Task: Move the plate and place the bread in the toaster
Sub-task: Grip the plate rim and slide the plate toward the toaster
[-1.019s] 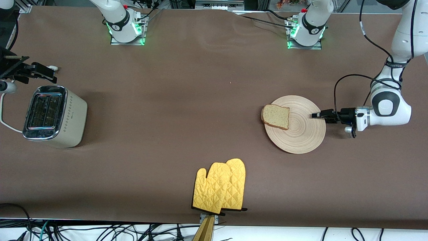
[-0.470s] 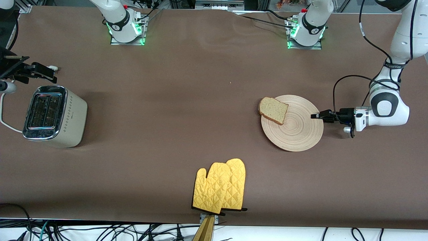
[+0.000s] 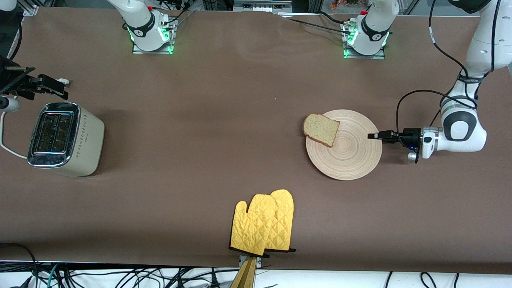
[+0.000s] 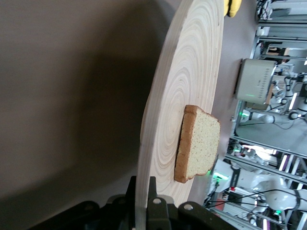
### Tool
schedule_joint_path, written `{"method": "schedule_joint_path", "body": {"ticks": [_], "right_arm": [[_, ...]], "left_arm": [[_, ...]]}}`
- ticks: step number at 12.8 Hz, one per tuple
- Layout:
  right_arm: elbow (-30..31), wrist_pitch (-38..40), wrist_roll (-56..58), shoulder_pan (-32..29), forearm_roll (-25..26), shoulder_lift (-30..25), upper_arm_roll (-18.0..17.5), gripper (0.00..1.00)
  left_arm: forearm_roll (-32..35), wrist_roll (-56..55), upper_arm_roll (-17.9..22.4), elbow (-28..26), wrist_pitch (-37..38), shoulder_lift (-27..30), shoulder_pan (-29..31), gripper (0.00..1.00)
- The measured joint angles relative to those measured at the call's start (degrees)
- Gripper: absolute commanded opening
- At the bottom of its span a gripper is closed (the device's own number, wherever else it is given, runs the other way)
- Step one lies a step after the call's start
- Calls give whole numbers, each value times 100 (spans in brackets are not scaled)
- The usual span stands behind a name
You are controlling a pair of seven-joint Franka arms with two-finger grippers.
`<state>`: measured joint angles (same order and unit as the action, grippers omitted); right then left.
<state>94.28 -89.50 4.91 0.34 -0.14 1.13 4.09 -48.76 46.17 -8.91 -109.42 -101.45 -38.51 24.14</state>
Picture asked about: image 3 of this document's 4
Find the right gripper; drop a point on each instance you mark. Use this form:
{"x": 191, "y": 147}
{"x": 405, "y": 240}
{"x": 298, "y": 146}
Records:
{"x": 12, "y": 82}

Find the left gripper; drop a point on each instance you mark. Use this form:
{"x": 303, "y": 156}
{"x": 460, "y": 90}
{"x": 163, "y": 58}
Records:
{"x": 409, "y": 136}

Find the round wooden plate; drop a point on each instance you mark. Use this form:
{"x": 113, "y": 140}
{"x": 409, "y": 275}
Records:
{"x": 348, "y": 156}

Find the slice of brown bread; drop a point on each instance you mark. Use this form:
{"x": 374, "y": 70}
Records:
{"x": 321, "y": 130}

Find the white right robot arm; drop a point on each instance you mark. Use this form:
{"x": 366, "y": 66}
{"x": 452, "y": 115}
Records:
{"x": 140, "y": 24}

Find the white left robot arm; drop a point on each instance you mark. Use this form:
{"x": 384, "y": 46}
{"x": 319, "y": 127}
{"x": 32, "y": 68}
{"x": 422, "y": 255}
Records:
{"x": 484, "y": 40}

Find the cream and chrome toaster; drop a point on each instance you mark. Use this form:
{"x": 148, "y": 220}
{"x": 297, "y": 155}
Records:
{"x": 76, "y": 140}

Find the white left gripper cylinder attachment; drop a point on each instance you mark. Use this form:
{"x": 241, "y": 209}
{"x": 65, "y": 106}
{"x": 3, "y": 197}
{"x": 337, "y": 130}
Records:
{"x": 412, "y": 156}

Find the white gripper cylinder attachment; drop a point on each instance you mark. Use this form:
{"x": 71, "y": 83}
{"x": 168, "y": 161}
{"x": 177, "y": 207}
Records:
{"x": 412, "y": 156}
{"x": 8, "y": 104}

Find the white right gripper cylinder attachment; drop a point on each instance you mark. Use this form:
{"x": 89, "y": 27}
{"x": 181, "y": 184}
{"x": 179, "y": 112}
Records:
{"x": 8, "y": 104}

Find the yellow quilted oven mitt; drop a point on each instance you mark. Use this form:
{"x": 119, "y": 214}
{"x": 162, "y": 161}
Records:
{"x": 284, "y": 216}
{"x": 252, "y": 228}

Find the brown table cover sheet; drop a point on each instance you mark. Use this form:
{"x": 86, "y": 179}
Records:
{"x": 240, "y": 80}

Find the grey equipment box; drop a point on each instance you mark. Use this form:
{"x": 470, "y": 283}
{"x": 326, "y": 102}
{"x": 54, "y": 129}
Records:
{"x": 260, "y": 6}

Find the wooden beam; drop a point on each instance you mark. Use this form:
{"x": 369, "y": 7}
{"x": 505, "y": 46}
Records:
{"x": 246, "y": 278}

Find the aluminium frame profile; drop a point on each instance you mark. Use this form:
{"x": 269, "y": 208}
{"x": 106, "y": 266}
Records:
{"x": 30, "y": 10}

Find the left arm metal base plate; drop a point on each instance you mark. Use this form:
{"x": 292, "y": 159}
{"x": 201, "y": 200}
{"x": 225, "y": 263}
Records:
{"x": 376, "y": 57}

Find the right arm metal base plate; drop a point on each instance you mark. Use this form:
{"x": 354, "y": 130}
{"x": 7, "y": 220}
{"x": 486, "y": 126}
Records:
{"x": 160, "y": 51}

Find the small metal bracket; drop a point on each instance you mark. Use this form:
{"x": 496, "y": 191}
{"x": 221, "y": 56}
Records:
{"x": 241, "y": 260}

